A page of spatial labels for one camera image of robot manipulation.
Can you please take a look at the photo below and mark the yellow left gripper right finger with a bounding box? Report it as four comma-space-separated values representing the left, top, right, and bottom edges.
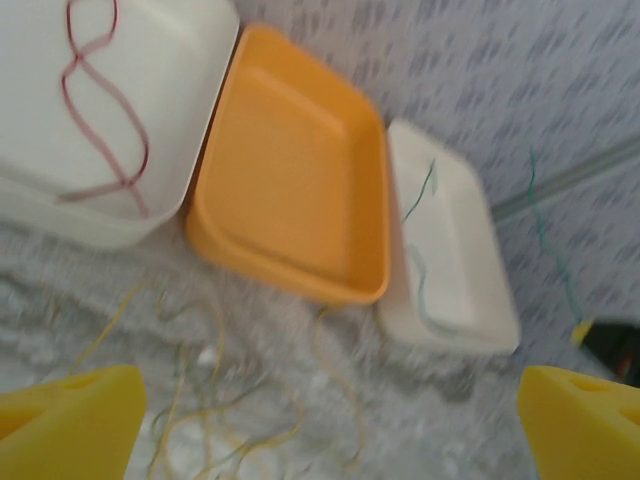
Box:
517, 364, 640, 480

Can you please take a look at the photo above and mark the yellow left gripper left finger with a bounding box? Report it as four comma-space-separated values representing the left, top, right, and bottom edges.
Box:
0, 364, 147, 480

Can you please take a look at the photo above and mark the thin yellow cable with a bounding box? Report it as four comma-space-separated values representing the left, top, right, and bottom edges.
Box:
67, 284, 146, 376
312, 304, 369, 474
149, 294, 306, 480

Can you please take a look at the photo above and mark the thin red cable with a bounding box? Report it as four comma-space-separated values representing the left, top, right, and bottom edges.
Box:
58, 0, 151, 217
57, 0, 151, 204

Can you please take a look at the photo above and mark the white plastic tray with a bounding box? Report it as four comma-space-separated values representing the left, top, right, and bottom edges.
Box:
0, 0, 241, 251
377, 117, 522, 356

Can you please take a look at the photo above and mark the orange plastic tray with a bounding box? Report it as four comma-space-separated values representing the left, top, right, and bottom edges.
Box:
184, 22, 392, 307

